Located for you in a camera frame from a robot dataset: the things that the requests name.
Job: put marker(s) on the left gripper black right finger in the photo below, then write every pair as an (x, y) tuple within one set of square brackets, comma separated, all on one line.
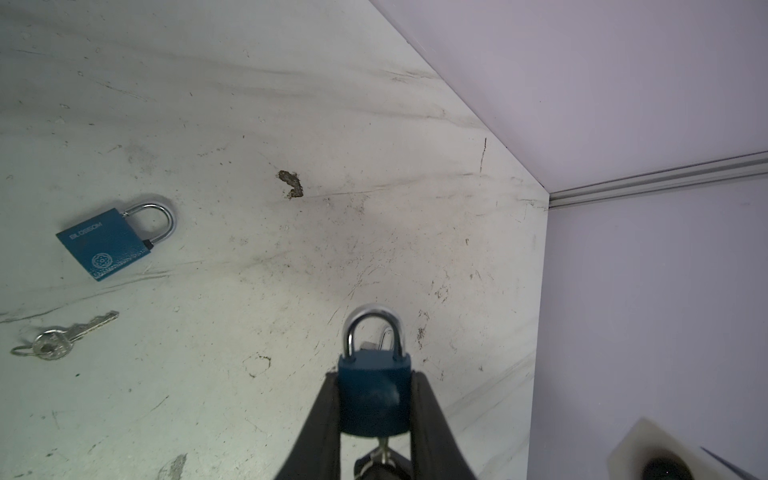
[(434, 451)]

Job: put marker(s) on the small brass key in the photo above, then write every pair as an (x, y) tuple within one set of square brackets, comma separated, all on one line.
[(293, 181)]

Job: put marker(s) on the large blue padlock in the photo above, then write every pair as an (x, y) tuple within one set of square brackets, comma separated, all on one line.
[(106, 243)]

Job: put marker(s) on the aluminium frame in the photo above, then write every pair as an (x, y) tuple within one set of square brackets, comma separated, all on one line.
[(707, 173)]

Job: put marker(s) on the small blue padlock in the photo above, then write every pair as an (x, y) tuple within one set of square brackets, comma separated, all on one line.
[(374, 384)]

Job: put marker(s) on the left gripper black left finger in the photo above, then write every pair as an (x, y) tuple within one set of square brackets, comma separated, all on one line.
[(316, 452)]

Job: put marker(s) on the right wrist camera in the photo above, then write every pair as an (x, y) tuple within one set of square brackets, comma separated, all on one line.
[(648, 451)]

